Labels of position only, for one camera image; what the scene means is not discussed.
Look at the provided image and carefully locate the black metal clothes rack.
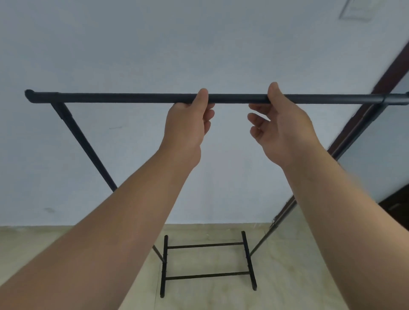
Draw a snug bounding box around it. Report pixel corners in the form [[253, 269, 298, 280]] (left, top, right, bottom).
[[24, 89, 409, 298]]

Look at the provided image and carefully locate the brown wooden door frame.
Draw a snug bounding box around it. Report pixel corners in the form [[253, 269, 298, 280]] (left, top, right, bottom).
[[270, 42, 409, 228]]

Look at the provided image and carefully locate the person's right hand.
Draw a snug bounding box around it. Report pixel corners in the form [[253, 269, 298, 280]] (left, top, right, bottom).
[[247, 82, 327, 168]]

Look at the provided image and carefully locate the person's left hand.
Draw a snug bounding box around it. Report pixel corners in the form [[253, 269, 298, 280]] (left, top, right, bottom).
[[159, 88, 215, 170]]

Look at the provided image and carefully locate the person's right forearm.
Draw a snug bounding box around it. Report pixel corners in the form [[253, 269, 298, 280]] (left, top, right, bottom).
[[282, 149, 409, 310]]

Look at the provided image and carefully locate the dark wooden door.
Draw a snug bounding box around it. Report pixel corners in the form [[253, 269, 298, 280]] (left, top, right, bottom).
[[378, 177, 409, 231]]

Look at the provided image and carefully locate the white wall panel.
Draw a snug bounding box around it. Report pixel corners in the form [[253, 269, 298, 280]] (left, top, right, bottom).
[[339, 0, 378, 22]]

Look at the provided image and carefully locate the person's left forearm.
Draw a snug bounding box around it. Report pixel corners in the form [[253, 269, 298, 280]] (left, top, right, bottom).
[[0, 148, 202, 310]]

